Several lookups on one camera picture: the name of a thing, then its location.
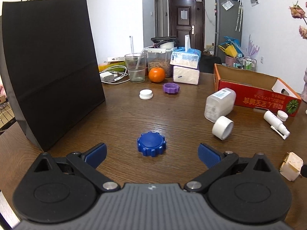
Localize clear plastic cup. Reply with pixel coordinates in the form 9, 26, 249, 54
124, 53, 147, 83

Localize pink textured vase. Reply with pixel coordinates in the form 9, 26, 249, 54
301, 69, 307, 103

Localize blue tissue pack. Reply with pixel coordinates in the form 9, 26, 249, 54
170, 35, 201, 69

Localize white charger with cable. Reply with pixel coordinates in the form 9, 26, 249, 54
99, 65, 130, 85

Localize dark brown door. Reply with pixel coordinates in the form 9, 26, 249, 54
169, 0, 205, 51

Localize blue ridged bottle cap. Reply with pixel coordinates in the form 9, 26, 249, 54
137, 131, 167, 157

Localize clear plastic jar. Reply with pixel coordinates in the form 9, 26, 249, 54
204, 88, 236, 122

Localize grey refrigerator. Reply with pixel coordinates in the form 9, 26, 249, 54
214, 0, 241, 62

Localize black folding chair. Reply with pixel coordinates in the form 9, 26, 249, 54
199, 55, 222, 74

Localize red cardboard box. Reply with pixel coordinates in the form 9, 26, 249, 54
214, 64, 302, 117

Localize small white cap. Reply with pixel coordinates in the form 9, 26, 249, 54
139, 89, 154, 100

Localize dried pink flowers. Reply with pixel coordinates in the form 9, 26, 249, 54
289, 1, 306, 40

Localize white spray bottle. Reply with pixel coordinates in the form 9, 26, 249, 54
263, 111, 290, 140

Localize white screw cap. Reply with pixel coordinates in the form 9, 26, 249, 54
277, 110, 288, 122

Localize purple ridged bottle cap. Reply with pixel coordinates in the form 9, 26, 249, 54
162, 83, 180, 94

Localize orange fruit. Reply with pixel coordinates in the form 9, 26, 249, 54
148, 67, 165, 83

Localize wire storage rack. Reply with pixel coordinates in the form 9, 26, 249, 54
233, 55, 257, 71

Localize purple white tissue pack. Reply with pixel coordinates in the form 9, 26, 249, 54
173, 66, 200, 85

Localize large white cap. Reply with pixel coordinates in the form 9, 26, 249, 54
212, 116, 234, 140

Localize clear food container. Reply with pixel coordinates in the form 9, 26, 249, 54
145, 48, 173, 78

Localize cream square clock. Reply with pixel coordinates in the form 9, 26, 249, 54
279, 152, 303, 181

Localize black paper bag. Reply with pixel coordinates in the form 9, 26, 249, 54
1, 0, 105, 151

